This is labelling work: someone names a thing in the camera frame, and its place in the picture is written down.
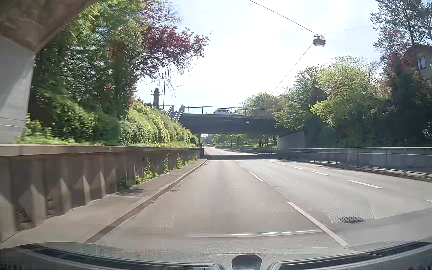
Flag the dark road bridge with railing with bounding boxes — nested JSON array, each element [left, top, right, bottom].
[[165, 105, 307, 151]]

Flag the grey asphalt road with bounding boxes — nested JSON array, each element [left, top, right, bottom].
[[95, 147, 432, 256]]

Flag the pole with fittings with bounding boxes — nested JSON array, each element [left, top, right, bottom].
[[151, 71, 171, 110]]

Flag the green bushy bank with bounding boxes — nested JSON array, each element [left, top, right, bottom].
[[17, 98, 199, 148]]

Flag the car's own bonnet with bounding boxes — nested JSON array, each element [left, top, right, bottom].
[[0, 225, 432, 270]]

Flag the road markings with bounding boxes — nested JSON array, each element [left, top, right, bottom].
[[235, 159, 432, 247]]

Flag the trees with red foliage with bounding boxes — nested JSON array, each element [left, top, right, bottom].
[[28, 0, 210, 143]]

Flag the row of green trees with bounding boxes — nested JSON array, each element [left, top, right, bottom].
[[240, 0, 432, 148]]

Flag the grey paved pavement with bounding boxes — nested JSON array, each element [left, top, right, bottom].
[[0, 158, 208, 251]]

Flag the grey metal railing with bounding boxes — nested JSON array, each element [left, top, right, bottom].
[[255, 146, 432, 181]]

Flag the grey house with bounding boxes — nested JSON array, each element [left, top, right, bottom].
[[407, 44, 432, 88]]

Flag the concrete bridge overhead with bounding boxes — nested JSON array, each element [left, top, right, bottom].
[[0, 0, 98, 145]]

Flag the overhead wires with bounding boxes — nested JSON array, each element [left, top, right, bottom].
[[247, 0, 374, 95]]

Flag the grey concrete retaining wall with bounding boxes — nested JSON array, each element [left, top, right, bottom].
[[0, 145, 205, 250]]

